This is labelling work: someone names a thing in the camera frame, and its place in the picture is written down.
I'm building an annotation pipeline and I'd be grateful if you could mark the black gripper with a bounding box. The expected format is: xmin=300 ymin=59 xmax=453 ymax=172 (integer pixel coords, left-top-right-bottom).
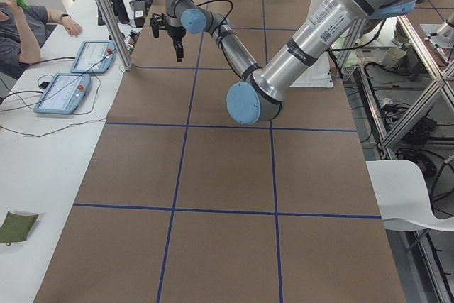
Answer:
xmin=167 ymin=26 xmax=184 ymax=62

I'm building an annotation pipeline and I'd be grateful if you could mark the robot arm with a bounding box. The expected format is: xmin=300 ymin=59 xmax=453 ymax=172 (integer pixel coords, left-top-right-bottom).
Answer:
xmin=164 ymin=0 xmax=416 ymax=125

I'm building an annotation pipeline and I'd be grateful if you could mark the black water bottle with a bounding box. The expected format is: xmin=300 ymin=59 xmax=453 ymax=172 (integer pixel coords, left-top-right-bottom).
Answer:
xmin=111 ymin=0 xmax=130 ymax=24

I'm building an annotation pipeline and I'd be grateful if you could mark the upper blue teach pendant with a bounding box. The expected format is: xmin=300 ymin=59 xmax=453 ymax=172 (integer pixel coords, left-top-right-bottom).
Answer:
xmin=70 ymin=40 xmax=116 ymax=74

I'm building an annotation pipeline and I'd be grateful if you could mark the blue teach pendant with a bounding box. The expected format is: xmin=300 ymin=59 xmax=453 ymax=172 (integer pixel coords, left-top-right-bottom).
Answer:
xmin=70 ymin=40 xmax=116 ymax=74
xmin=33 ymin=73 xmax=91 ymax=115

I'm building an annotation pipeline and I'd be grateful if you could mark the lower blue teach pendant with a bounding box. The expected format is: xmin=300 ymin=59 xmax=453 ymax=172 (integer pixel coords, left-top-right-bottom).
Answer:
xmin=33 ymin=73 xmax=91 ymax=115

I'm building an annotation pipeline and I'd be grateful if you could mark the seated person grey shirt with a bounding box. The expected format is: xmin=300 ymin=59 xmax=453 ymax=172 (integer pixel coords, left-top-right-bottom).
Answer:
xmin=1 ymin=0 xmax=82 ymax=79

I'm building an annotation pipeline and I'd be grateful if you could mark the green cloth pouch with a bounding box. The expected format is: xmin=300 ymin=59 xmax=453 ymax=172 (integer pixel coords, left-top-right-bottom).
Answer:
xmin=1 ymin=211 xmax=39 ymax=246

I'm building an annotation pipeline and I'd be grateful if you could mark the white plastic chair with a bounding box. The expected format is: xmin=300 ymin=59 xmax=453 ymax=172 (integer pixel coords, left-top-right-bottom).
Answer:
xmin=366 ymin=160 xmax=453 ymax=232

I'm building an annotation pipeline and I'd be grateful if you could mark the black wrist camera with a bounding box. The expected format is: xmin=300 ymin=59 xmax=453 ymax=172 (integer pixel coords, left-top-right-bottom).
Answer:
xmin=150 ymin=13 xmax=167 ymax=38

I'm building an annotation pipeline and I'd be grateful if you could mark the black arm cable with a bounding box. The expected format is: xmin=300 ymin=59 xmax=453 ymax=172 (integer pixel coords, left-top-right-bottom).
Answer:
xmin=196 ymin=0 xmax=249 ymax=77

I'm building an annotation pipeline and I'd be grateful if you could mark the aluminium frame post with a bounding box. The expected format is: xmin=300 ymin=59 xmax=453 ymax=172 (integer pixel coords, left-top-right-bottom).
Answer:
xmin=95 ymin=0 xmax=133 ymax=71

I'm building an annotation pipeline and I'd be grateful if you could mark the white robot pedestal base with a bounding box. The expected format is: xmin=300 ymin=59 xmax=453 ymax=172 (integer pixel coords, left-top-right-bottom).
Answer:
xmin=292 ymin=0 xmax=333 ymax=88

